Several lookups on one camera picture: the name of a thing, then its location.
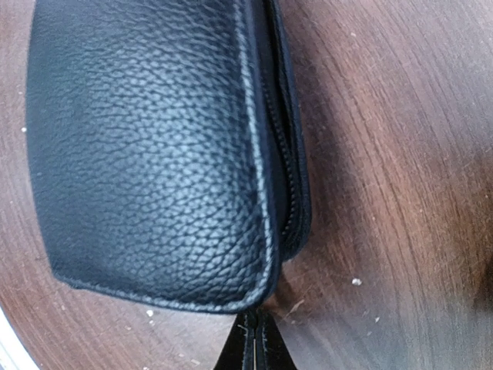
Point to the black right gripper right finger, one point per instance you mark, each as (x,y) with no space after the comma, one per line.
(271,352)

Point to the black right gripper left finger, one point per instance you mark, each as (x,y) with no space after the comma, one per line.
(238,350)

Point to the black tool case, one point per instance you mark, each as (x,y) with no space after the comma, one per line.
(165,149)

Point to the front aluminium rail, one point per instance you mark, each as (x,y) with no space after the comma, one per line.
(12,352)

